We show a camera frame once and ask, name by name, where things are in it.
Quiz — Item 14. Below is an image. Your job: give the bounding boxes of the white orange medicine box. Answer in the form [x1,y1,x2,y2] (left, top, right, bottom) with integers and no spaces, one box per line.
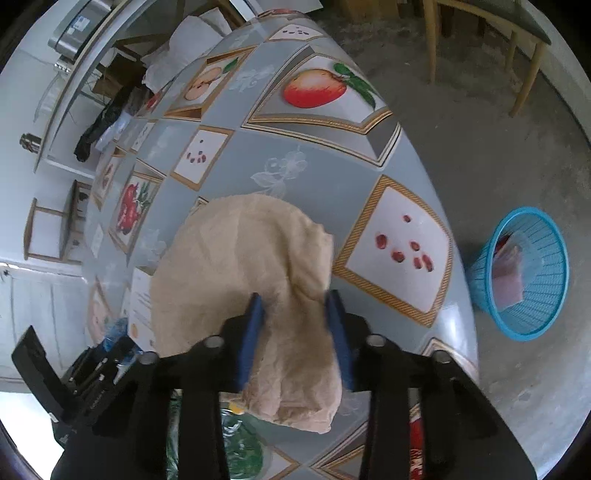
[126,267,160,354]

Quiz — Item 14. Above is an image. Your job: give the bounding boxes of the black plastic bag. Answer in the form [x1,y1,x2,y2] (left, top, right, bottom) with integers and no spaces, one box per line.
[75,85,134,162]

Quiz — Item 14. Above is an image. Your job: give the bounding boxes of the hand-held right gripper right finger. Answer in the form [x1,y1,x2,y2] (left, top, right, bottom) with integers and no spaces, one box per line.
[325,291,539,480]

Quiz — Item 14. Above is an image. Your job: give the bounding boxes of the wooden chair dark seat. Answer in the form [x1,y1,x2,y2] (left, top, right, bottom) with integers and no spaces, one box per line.
[422,0,552,116]
[24,179,93,265]

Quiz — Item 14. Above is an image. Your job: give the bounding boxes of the white plastic bag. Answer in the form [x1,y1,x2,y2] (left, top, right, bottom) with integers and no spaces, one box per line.
[141,9,236,93]

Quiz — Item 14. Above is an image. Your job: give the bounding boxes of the blue plastic wrapper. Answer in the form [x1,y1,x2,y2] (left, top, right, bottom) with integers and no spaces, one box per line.
[99,318,130,352]

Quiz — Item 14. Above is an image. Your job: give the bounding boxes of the white door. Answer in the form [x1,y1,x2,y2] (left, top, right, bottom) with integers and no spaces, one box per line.
[0,261,88,379]

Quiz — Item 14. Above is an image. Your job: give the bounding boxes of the beige cloth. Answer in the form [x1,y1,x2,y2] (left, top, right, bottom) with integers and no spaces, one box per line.
[150,194,345,435]

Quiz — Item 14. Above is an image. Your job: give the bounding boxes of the white long desk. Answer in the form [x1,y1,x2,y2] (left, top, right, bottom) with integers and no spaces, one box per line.
[32,0,185,181]

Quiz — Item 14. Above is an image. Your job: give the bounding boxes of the green patterned plastic wrapper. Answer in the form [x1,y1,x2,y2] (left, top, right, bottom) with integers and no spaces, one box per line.
[166,397,266,480]

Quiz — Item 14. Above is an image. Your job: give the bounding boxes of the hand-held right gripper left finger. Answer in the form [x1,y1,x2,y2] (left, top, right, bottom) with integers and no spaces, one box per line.
[51,293,266,480]

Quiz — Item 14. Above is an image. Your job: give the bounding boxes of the blue plastic basket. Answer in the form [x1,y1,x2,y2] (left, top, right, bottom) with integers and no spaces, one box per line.
[466,207,570,342]

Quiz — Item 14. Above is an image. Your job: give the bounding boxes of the red printed cloth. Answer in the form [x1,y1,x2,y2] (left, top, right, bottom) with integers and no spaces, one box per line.
[406,401,428,480]

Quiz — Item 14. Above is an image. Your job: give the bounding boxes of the steel rice cooker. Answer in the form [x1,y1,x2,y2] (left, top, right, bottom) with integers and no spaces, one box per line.
[47,0,116,56]

